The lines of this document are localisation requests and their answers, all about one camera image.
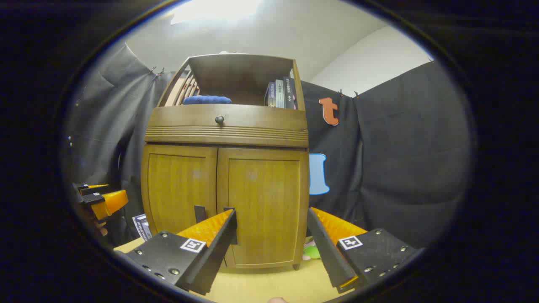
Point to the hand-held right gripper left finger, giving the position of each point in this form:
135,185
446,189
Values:
214,256

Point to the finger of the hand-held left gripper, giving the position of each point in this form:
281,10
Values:
111,202
94,189

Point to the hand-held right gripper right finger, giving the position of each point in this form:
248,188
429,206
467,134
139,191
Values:
326,252

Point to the wooden cabinet door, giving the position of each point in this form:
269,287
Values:
177,185
265,189

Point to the wooden double-door shoe cabinet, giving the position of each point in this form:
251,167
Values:
240,75

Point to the green plush toy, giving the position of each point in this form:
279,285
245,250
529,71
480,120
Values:
312,252

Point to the black backdrop cloth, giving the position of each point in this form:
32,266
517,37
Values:
400,160

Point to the folded blue cloth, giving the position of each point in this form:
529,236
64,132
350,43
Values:
206,100

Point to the wooden drawer with black knob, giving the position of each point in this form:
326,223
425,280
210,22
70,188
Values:
261,118

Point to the black shelf book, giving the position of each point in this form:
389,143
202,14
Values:
290,92

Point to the light grey shelf book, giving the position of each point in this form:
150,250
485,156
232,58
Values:
280,93

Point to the dark blue shelf book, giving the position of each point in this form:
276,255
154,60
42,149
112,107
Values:
271,94

